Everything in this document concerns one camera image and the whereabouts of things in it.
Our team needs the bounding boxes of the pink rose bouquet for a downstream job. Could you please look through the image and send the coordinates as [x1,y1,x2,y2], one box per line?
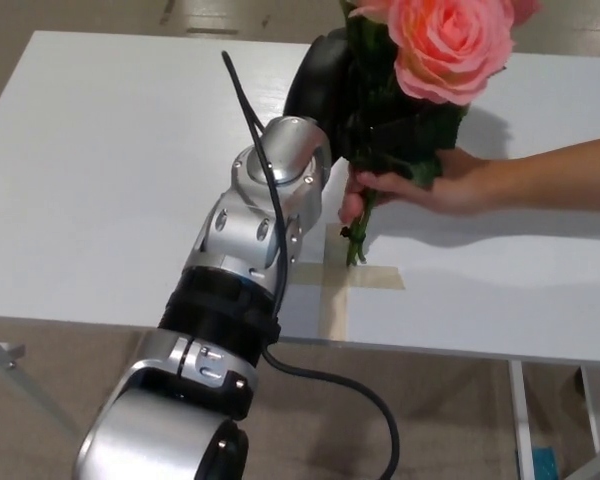
[338,0,544,267]

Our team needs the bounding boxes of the person's bare hand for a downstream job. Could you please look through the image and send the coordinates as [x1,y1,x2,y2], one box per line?
[338,147,489,226]

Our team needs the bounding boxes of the white table leg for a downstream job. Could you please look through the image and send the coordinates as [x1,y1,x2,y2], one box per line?
[508,359,536,480]
[579,366,600,451]

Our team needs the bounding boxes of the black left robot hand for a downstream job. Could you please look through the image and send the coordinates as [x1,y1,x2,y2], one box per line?
[283,27,431,164]

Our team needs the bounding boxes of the grey metal frame bar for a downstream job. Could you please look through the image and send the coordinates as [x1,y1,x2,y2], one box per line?
[0,324,81,437]

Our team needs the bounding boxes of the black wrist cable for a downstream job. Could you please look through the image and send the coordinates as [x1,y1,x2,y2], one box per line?
[221,49,400,480]

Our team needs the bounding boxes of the beige masking tape strip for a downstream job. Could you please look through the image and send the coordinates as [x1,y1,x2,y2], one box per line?
[290,263,406,291]
[319,223,350,341]

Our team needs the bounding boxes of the blue floor marker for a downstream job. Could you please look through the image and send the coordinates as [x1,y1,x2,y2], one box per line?
[517,442,549,480]

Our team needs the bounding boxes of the person's bare forearm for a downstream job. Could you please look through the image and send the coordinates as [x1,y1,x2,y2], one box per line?
[482,133,600,214]

